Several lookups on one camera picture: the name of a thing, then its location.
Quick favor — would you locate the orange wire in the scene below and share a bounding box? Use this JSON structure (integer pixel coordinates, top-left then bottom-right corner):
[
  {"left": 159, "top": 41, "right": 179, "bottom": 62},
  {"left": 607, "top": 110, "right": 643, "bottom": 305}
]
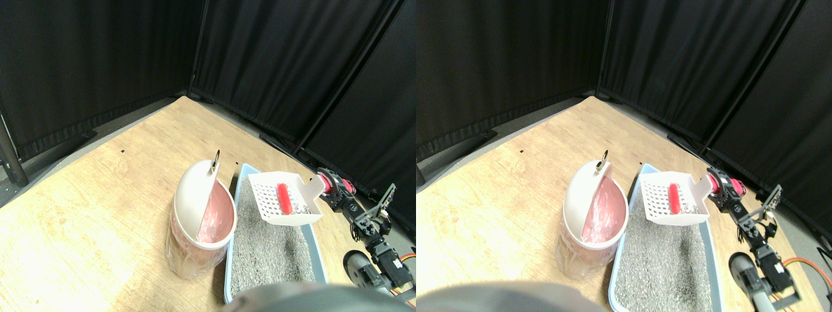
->
[
  {"left": 783, "top": 256, "right": 832, "bottom": 293},
  {"left": 400, "top": 250, "right": 416, "bottom": 306}
]

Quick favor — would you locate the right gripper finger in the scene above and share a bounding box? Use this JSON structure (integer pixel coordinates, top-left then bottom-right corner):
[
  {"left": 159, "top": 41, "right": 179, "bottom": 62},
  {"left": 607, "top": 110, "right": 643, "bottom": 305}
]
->
[
  {"left": 706, "top": 168, "right": 730, "bottom": 196},
  {"left": 317, "top": 168, "right": 340, "bottom": 196}
]

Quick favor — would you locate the white scoop with red handle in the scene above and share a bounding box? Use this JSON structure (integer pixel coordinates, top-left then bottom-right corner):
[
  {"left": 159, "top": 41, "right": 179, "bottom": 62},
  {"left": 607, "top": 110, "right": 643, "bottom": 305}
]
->
[
  {"left": 248, "top": 171, "right": 357, "bottom": 226},
  {"left": 640, "top": 171, "right": 745, "bottom": 226}
]

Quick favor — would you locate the white bin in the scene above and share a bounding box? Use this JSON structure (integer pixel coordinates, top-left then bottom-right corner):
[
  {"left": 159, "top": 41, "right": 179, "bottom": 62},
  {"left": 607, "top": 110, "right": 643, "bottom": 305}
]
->
[
  {"left": 165, "top": 150, "right": 236, "bottom": 281},
  {"left": 558, "top": 150, "right": 630, "bottom": 281}
]

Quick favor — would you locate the black bracket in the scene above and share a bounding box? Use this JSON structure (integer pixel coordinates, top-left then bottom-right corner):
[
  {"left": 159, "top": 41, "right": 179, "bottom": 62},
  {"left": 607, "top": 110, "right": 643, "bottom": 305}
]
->
[
  {"left": 741, "top": 185, "right": 783, "bottom": 225},
  {"left": 354, "top": 183, "right": 397, "bottom": 225}
]

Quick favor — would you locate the blue litter tray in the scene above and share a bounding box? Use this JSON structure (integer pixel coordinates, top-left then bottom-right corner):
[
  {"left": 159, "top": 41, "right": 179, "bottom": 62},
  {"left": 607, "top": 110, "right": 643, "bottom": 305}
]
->
[
  {"left": 224, "top": 162, "right": 329, "bottom": 304},
  {"left": 608, "top": 162, "right": 724, "bottom": 312}
]

